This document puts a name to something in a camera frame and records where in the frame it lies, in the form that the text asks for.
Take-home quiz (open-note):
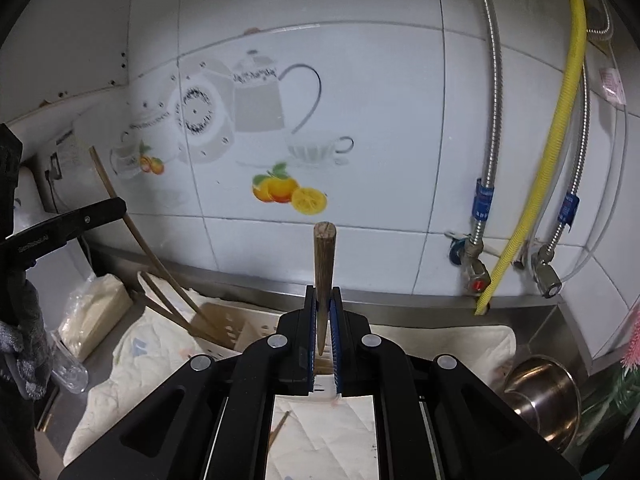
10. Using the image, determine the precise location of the right braided steel hose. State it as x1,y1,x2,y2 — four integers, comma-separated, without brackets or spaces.
541,64,592,256

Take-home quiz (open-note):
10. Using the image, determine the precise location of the clear glass mug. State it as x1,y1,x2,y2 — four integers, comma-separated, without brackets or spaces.
49,332,89,394

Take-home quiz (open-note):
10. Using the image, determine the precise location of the steel pot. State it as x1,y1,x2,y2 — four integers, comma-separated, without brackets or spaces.
502,356,582,454

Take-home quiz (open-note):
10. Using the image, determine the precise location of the cream quilted mat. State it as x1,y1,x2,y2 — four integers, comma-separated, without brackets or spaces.
62,270,518,480

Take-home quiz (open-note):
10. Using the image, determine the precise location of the wooden chopstick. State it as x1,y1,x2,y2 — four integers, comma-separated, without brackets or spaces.
268,411,291,448
89,146,221,344
138,271,224,344
131,290,215,344
314,221,337,356

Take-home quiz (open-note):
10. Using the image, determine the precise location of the red handle water valve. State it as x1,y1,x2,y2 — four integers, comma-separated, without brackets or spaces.
445,231,491,296

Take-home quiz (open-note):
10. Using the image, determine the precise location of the wall power socket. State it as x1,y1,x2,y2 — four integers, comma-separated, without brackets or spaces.
49,152,63,181

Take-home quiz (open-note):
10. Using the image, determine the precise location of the chrome angle valve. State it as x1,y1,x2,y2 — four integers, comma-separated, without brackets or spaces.
514,242,562,299

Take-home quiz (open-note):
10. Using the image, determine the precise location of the beige plastic utensil holder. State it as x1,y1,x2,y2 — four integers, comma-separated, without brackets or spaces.
192,300,334,376

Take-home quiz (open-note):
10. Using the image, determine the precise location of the green plastic utensil rack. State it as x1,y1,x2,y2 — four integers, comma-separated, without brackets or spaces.
574,368,640,480

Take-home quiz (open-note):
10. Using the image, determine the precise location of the yellow gas hose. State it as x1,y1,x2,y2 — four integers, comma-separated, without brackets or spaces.
473,0,589,317

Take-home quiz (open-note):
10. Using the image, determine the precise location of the grey gloved left hand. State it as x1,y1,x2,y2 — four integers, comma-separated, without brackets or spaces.
1,272,52,401

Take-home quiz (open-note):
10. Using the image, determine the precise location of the pink bottle brush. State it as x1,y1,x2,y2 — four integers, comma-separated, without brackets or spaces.
620,309,640,374

